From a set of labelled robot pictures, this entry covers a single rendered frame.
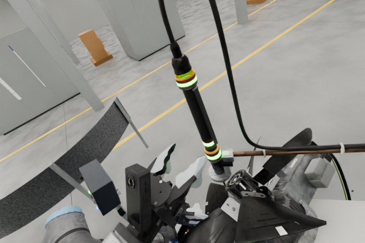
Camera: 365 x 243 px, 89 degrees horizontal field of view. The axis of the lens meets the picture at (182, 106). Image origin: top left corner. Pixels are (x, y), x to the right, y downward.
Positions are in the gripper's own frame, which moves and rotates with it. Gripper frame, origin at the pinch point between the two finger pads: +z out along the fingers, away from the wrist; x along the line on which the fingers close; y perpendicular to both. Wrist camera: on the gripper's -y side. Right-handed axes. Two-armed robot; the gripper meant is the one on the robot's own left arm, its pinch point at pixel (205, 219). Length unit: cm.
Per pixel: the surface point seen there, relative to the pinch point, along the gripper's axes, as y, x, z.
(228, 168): -1.4, -31.6, 14.6
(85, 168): 21, -9, -73
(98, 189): 9, -8, -56
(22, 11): 258, -136, -308
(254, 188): 9.3, -6.2, 20.6
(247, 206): -3.8, -16.1, 17.9
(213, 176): -1.3, -28.6, 9.5
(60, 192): 45, 51, -166
